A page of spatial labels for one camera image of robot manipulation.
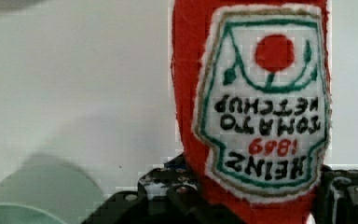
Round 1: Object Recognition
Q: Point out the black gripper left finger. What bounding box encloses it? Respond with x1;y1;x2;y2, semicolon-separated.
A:
81;155;245;224

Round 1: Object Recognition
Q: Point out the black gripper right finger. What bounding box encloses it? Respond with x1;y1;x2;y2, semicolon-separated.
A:
311;165;358;224

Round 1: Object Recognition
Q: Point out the red plush ketchup bottle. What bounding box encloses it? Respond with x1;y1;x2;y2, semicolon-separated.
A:
172;0;331;224

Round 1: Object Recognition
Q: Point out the light green bowl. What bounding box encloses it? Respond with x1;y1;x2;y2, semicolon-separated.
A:
0;154;104;224

